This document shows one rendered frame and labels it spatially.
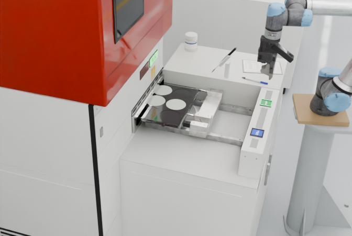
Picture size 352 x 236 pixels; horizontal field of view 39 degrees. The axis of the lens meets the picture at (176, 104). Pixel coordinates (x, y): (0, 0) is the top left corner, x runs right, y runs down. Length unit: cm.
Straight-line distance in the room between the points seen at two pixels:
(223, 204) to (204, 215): 12
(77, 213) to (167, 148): 49
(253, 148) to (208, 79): 62
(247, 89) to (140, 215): 83
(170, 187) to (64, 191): 46
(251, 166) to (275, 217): 111
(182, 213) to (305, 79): 266
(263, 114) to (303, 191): 72
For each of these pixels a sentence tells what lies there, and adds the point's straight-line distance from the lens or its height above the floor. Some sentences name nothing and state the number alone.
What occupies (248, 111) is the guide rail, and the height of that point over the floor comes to 85.
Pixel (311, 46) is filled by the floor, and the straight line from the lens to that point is 541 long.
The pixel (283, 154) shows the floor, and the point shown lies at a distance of 374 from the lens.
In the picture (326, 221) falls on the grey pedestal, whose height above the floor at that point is 6.
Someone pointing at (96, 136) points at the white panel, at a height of 108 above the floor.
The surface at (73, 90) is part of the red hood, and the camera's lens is 191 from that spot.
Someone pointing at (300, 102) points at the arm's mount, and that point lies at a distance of 273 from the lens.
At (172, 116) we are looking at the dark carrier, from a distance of 241.
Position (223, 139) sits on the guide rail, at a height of 84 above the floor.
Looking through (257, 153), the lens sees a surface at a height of 96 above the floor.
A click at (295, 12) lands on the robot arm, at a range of 224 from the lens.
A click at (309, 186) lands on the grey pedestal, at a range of 292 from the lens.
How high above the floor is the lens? 224
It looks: 32 degrees down
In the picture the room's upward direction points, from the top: 2 degrees clockwise
